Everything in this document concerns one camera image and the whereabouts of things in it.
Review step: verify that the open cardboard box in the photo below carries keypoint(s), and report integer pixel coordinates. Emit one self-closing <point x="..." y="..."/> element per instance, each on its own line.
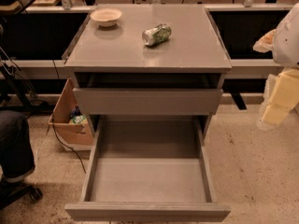
<point x="76" y="135"/>

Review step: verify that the black office chair base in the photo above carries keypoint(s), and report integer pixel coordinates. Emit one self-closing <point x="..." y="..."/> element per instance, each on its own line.
<point x="35" y="194"/>

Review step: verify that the person's leg in jeans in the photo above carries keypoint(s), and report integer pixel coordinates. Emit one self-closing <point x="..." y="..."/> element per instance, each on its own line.
<point x="16" y="155"/>

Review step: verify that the grey top drawer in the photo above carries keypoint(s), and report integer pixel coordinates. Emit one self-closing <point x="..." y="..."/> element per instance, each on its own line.
<point x="174" y="94"/>

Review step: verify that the black tripod stand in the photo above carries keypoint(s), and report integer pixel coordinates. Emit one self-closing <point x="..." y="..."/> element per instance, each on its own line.
<point x="23" y="88"/>

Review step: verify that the green snack bag in box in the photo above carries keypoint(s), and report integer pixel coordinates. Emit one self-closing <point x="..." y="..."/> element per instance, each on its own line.
<point x="76" y="117"/>

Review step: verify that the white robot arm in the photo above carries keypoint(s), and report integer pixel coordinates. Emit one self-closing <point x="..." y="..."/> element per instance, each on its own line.
<point x="283" y="41"/>

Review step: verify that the white ceramic bowl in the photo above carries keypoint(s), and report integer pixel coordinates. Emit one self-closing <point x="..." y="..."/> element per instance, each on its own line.
<point x="106" y="17"/>

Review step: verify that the grey drawer cabinet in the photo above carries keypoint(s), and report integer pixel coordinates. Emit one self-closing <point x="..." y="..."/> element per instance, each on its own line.
<point x="193" y="47"/>

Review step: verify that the green crushed soda can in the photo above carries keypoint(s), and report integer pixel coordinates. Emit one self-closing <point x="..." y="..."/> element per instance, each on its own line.
<point x="156" y="35"/>

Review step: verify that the grey drawer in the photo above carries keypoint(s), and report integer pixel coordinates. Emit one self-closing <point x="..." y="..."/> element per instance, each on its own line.
<point x="174" y="94"/>
<point x="148" y="170"/>

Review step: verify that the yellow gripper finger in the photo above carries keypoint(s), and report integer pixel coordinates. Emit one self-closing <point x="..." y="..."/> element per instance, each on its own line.
<point x="271" y="116"/>

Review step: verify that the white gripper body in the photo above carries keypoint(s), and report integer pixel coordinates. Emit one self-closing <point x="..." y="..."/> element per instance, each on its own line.
<point x="288" y="42"/>

